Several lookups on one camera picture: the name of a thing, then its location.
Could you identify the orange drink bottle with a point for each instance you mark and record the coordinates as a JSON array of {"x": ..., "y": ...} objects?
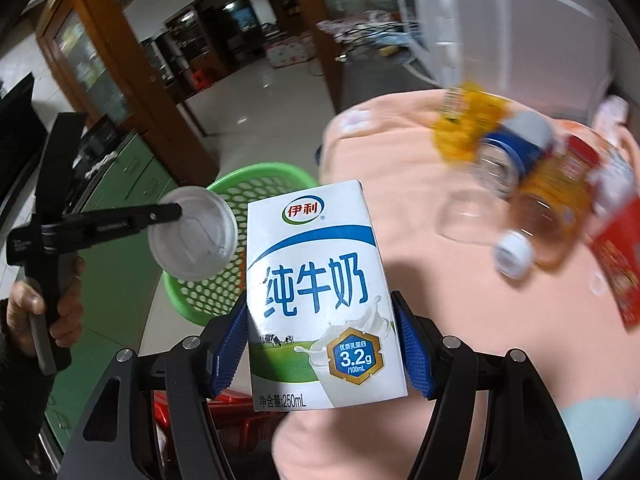
[{"x": 550, "y": 205}]

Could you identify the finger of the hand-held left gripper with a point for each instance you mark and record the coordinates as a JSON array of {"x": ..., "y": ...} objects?
[{"x": 115, "y": 222}]

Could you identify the person's left hand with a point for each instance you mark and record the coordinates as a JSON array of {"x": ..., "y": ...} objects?
[{"x": 20, "y": 310}]

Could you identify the white blue milk carton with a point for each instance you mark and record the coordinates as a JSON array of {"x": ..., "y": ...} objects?
[{"x": 320, "y": 280}]

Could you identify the orange yellow snack packet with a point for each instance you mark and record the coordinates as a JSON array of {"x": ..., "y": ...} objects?
[{"x": 462, "y": 127}]

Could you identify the white pink cloth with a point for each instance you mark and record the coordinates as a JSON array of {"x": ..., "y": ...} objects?
[{"x": 612, "y": 112}]

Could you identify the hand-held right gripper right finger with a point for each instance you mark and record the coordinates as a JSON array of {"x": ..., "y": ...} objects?
[{"x": 415, "y": 350}]

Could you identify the red plastic stool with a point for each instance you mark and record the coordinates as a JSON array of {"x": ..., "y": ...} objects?
[{"x": 235, "y": 425}]

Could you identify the small red stools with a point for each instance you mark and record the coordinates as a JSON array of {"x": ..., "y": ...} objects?
[{"x": 200, "y": 79}]

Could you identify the clear plastic cup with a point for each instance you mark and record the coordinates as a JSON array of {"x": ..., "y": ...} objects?
[{"x": 467, "y": 220}]

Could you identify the floral printed box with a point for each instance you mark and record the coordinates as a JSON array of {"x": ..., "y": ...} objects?
[{"x": 287, "y": 52}]

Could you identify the green plastic basket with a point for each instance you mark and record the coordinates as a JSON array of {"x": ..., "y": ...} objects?
[{"x": 210, "y": 295}]

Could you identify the white microwave oven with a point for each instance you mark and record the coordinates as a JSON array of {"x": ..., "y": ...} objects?
[{"x": 530, "y": 35}]

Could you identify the peach printed blanket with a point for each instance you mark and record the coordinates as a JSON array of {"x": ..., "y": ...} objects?
[{"x": 450, "y": 320}]

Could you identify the dark wooden display cabinet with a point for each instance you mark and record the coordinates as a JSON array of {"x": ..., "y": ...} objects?
[{"x": 195, "y": 40}]

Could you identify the blue white drink can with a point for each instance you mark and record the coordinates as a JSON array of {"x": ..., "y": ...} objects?
[{"x": 515, "y": 145}]

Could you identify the wooden pillar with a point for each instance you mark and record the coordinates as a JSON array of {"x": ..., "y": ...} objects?
[{"x": 315, "y": 35}]

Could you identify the red paper packet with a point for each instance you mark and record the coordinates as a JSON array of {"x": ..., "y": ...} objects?
[{"x": 617, "y": 265}]

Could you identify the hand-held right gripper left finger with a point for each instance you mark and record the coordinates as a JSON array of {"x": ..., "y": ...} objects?
[{"x": 227, "y": 345}]

